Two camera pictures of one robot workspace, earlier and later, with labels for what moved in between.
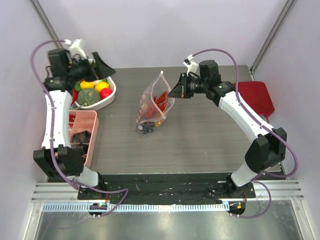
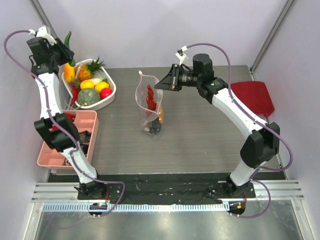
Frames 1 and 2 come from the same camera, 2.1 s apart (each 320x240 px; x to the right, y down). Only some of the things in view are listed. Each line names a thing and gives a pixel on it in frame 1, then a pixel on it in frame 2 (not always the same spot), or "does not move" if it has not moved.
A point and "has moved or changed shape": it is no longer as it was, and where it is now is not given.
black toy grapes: [146, 127] to [155, 126]
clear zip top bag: [154, 105] has moved or changed shape
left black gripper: [102, 70] to [68, 54]
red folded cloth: [256, 96] does not move
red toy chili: [74, 95] does not move
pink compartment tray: [85, 120] does not move
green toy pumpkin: [88, 96] does not move
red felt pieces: [71, 119] does not move
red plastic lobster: [154, 110] to [150, 102]
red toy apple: [105, 92] does not move
